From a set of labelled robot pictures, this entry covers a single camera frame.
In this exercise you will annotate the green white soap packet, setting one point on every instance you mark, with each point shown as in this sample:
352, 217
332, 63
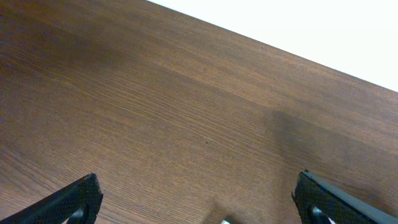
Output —
226, 222

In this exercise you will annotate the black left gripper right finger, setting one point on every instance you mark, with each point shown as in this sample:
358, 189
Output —
317, 201

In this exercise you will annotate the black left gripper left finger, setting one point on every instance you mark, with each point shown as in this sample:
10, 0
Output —
77, 203

